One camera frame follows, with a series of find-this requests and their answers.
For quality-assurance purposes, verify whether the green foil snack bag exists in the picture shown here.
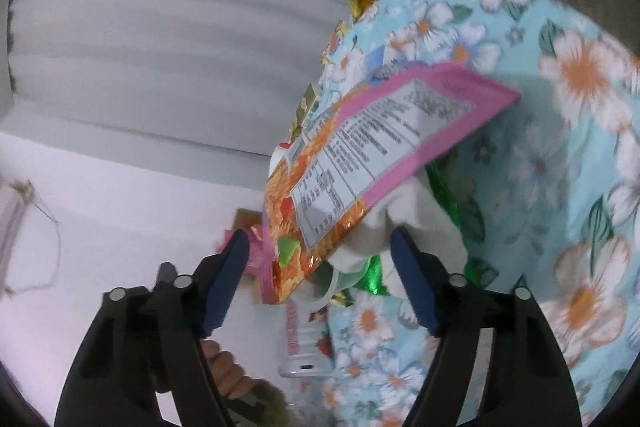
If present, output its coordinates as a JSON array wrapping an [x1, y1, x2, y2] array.
[[358, 162, 462, 296]]

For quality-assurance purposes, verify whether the white strawberry drink bottle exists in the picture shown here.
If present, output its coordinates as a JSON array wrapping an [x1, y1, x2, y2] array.
[[277, 300, 334, 378]]

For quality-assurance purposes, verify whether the white tissue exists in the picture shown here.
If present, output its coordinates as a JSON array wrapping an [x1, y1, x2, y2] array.
[[329, 171, 468, 299]]

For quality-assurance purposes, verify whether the pink orange snack bag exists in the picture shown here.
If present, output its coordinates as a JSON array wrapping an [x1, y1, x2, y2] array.
[[260, 62, 522, 305]]

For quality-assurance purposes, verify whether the person left hand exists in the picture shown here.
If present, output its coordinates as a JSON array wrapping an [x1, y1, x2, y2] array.
[[201, 340, 255, 399]]

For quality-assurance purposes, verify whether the green fuzzy cloth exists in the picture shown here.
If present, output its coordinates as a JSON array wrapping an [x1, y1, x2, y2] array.
[[252, 379, 294, 427]]

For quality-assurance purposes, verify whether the floral blue tablecloth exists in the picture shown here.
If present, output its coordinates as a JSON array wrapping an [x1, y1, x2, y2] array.
[[320, 0, 639, 426]]

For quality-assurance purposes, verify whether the gold small box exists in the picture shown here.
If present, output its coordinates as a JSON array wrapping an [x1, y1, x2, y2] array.
[[293, 84, 322, 127]]

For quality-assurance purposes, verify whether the grey curtain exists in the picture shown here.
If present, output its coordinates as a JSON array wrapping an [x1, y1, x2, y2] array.
[[9, 0, 348, 155]]

